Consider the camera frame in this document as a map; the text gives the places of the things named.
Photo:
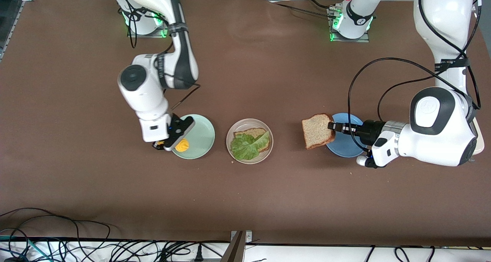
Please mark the grey metal post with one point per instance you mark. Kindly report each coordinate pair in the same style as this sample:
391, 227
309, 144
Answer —
234, 252

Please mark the yellow squeeze bottle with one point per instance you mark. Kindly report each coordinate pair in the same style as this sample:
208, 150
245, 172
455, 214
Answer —
182, 145

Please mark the aluminium frame rail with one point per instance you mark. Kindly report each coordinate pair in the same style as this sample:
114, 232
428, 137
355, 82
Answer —
17, 15

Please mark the small metal table bracket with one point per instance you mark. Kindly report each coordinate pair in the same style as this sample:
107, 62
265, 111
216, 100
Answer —
248, 237

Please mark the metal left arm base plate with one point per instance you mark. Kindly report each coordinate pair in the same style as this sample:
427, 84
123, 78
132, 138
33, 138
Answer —
351, 40

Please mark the white two-slot toaster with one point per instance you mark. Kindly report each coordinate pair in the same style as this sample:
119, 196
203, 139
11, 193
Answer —
479, 139

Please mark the beige plate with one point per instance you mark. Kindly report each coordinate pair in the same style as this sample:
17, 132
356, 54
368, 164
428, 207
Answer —
249, 123

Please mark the toasted bread slice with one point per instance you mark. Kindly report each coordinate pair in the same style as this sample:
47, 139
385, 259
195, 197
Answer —
316, 131
251, 132

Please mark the blue plate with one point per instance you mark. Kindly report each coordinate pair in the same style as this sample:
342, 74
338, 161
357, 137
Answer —
347, 149

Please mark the mint green plate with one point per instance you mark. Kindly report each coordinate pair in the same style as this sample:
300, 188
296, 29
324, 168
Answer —
201, 137

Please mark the black power plug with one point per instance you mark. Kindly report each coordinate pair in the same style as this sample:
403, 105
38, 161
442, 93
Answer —
199, 254

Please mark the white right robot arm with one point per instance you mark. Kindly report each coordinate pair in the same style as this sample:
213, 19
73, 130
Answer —
145, 89

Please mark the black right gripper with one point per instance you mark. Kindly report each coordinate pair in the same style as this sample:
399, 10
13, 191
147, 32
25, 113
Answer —
159, 146

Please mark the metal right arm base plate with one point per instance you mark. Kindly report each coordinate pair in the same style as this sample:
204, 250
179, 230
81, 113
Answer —
145, 36

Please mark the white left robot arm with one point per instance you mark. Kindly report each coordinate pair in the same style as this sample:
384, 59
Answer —
441, 139

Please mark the green lettuce leaf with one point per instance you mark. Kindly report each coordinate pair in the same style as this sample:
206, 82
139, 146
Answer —
245, 147

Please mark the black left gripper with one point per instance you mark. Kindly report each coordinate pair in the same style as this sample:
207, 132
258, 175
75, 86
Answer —
371, 132

